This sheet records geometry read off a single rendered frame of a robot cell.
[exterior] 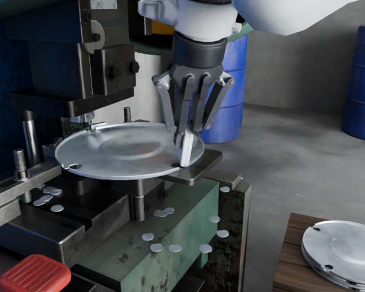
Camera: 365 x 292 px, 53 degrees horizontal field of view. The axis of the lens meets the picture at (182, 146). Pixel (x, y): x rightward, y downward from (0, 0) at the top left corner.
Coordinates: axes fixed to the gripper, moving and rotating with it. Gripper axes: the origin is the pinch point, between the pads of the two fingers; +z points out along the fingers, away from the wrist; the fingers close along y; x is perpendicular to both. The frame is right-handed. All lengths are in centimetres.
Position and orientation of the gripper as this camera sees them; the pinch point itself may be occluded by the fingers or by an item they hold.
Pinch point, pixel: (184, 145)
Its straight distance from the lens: 62.8
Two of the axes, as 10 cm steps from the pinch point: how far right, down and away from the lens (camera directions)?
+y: 9.5, -1.1, 2.9
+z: -1.1, 7.7, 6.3
